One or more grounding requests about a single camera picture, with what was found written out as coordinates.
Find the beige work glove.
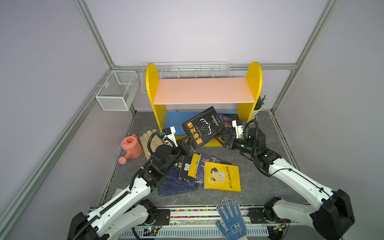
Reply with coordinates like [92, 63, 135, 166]
[139, 128, 164, 161]

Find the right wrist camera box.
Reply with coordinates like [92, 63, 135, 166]
[232, 120, 247, 139]

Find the yellow shelf with coloured boards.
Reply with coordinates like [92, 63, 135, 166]
[146, 62, 263, 140]

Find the black book yellow title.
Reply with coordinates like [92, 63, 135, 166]
[181, 107, 227, 151]

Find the white mesh wall basket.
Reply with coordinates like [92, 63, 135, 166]
[96, 71, 139, 112]

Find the purple portrait cover book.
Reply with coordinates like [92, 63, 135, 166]
[218, 113, 240, 135]

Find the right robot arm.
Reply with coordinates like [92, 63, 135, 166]
[218, 128, 355, 240]

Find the purple book orange calligraphy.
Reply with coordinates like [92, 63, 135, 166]
[195, 154, 231, 180]

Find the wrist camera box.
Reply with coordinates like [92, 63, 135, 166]
[162, 127, 176, 139]
[232, 120, 247, 139]

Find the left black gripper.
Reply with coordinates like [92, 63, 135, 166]
[161, 134, 192, 174]

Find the dark blue classic book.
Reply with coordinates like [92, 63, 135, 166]
[163, 168, 199, 190]

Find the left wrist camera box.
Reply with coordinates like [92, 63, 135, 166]
[162, 127, 176, 139]

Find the blue dotted knit glove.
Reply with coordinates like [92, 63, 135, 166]
[216, 200, 248, 240]

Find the yellow cartoon boy book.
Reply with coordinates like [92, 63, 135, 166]
[204, 162, 241, 193]

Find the yellow blue-figure cartoon book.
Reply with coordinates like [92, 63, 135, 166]
[188, 154, 200, 178]

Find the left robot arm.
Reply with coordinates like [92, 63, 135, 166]
[67, 137, 192, 240]

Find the small potted green plant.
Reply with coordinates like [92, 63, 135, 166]
[252, 95, 266, 119]

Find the front rail with cable tray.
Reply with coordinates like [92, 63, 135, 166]
[119, 205, 344, 240]

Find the black wolf cover book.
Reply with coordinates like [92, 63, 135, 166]
[179, 156, 196, 183]

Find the pink watering can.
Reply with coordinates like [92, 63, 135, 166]
[119, 134, 143, 165]

